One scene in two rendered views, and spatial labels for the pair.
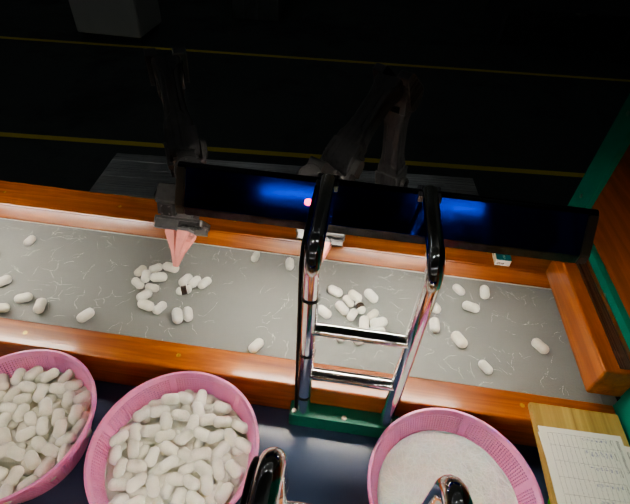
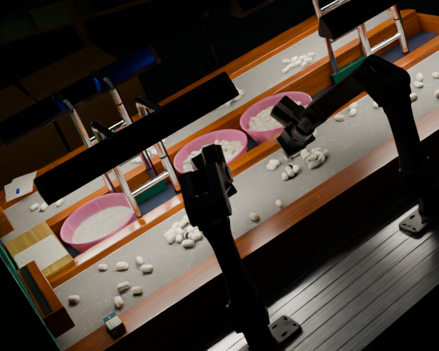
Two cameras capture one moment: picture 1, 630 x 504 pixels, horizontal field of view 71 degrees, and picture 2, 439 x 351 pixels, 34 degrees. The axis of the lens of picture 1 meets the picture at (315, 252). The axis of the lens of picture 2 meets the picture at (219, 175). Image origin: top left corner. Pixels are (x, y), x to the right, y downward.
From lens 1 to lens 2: 2.43 m
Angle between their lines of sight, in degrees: 105
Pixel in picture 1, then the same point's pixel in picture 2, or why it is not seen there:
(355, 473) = not seen: hidden behind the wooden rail
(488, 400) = (95, 250)
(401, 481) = (124, 216)
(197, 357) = (237, 162)
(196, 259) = (312, 179)
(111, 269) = (344, 143)
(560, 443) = (56, 255)
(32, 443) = (265, 122)
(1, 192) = not seen: outside the picture
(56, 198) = not seen: outside the picture
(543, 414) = (65, 260)
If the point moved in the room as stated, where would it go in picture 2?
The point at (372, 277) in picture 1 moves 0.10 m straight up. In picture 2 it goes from (198, 255) to (186, 228)
